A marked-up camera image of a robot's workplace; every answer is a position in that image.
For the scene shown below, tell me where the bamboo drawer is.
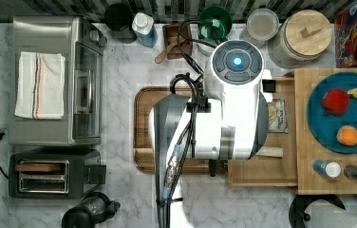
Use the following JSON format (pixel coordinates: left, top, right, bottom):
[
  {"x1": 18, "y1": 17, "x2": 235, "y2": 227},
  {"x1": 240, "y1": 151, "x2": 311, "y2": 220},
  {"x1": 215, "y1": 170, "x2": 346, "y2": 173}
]
[{"x1": 228, "y1": 78, "x2": 297, "y2": 188}]

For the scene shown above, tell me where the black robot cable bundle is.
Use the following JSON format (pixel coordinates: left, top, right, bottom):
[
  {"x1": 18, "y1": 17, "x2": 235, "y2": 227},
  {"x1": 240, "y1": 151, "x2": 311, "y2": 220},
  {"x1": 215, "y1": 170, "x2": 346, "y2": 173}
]
[{"x1": 155, "y1": 18, "x2": 224, "y2": 228}]

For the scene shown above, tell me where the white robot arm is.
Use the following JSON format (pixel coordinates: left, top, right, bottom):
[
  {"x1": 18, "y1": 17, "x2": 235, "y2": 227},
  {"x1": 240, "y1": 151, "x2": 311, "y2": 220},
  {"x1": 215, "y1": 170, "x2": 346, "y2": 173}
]
[{"x1": 148, "y1": 40, "x2": 272, "y2": 228}]

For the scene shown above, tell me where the snack packet in drawer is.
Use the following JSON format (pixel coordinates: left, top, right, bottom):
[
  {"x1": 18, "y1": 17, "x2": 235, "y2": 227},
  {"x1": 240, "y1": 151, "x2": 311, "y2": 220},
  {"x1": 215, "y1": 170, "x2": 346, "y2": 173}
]
[{"x1": 268, "y1": 98, "x2": 289, "y2": 133}]

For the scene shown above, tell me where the stainless steel toaster oven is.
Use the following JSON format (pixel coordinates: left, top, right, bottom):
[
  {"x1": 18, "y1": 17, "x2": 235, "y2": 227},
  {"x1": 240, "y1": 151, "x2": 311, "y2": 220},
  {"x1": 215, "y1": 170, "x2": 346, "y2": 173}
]
[{"x1": 9, "y1": 16, "x2": 106, "y2": 146}]

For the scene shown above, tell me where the jar with wooden lid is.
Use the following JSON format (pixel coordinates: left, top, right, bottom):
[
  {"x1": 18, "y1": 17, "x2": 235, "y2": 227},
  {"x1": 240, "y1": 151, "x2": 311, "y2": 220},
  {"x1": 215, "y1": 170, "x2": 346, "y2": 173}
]
[{"x1": 268, "y1": 9, "x2": 333, "y2": 69}]

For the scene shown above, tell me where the clear blue bottle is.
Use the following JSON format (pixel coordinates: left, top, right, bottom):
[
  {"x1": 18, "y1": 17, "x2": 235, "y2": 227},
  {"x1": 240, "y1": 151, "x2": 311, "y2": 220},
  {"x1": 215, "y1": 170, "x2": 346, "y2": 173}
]
[{"x1": 132, "y1": 12, "x2": 158, "y2": 48}]

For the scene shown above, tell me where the blue spice shaker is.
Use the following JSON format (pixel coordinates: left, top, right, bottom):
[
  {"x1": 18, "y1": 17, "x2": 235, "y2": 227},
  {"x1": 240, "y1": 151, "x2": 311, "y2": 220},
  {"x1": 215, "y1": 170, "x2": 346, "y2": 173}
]
[{"x1": 312, "y1": 160, "x2": 341, "y2": 178}]

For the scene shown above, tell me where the red apple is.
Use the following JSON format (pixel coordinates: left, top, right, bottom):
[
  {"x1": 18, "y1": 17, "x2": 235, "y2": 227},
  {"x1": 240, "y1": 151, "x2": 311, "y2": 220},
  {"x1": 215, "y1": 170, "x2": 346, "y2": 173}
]
[{"x1": 321, "y1": 88, "x2": 349, "y2": 116}]

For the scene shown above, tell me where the black round container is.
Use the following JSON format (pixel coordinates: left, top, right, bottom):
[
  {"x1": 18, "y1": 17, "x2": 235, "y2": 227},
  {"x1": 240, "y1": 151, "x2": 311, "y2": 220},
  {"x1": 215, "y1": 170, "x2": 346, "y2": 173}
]
[{"x1": 104, "y1": 3, "x2": 137, "y2": 44}]

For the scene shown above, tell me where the paper towel roll holder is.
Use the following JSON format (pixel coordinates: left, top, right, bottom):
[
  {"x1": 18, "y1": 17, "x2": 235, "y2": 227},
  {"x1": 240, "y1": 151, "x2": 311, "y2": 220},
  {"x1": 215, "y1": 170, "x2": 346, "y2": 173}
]
[{"x1": 289, "y1": 195, "x2": 357, "y2": 228}]

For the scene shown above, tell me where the brown wooden spoon holder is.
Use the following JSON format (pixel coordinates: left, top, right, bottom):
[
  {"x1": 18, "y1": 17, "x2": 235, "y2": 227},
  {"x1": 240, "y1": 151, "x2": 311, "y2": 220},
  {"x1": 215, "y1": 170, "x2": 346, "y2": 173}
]
[{"x1": 155, "y1": 23, "x2": 193, "y2": 64}]

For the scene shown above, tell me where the clear lidded container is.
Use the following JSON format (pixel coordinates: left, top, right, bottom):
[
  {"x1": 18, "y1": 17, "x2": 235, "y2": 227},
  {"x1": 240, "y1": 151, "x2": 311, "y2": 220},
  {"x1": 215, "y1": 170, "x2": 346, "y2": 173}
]
[{"x1": 243, "y1": 9, "x2": 279, "y2": 48}]

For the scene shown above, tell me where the black two-slot toaster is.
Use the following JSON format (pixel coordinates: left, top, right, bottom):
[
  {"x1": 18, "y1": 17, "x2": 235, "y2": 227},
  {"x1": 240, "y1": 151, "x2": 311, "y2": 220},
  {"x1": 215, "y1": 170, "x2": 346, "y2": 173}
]
[{"x1": 9, "y1": 148, "x2": 106, "y2": 200}]

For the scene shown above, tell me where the orange fruit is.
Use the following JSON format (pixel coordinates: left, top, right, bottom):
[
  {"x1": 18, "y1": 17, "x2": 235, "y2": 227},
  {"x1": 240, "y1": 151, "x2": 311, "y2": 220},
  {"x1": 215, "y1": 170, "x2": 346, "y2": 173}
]
[{"x1": 336, "y1": 125, "x2": 357, "y2": 146}]

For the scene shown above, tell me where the brown wooden tray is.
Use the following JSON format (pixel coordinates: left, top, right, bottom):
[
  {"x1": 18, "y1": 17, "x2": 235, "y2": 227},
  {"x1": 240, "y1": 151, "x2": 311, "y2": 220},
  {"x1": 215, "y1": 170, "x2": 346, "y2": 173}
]
[{"x1": 133, "y1": 85, "x2": 229, "y2": 175}]

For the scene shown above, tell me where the white striped dish towel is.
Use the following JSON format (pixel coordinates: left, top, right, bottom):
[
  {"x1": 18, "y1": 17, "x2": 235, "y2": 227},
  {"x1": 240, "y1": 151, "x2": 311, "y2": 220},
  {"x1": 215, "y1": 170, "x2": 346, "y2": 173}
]
[{"x1": 14, "y1": 51, "x2": 66, "y2": 120}]

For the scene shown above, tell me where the green bowl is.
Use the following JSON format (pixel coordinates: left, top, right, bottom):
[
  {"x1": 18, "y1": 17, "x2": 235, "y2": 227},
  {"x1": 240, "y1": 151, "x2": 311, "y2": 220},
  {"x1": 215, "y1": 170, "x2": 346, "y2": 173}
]
[{"x1": 198, "y1": 6, "x2": 232, "y2": 42}]

